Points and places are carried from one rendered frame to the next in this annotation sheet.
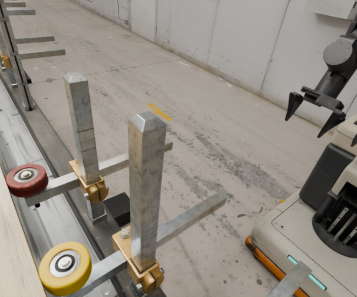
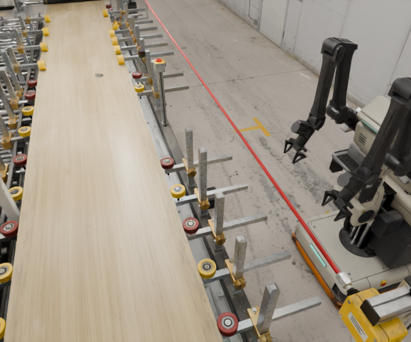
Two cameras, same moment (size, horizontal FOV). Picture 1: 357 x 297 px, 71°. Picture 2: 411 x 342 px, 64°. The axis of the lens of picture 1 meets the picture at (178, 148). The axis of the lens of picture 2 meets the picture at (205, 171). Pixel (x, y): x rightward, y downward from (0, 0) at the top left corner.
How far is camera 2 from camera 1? 1.30 m
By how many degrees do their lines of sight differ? 19
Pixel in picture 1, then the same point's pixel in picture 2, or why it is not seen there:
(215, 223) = (277, 221)
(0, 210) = (159, 171)
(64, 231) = not seen: hidden behind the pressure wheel
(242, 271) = not seen: hidden behind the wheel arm
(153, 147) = (203, 157)
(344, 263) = (348, 256)
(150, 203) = (203, 173)
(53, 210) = (172, 181)
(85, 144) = (189, 152)
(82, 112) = (189, 140)
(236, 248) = (286, 241)
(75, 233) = not seen: hidden behind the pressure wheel
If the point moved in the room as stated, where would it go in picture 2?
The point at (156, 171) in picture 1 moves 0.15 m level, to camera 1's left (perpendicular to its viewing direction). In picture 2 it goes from (204, 163) to (178, 155)
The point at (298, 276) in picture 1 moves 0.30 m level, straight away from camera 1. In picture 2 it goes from (259, 216) to (309, 202)
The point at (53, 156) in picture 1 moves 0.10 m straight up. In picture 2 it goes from (174, 155) to (174, 143)
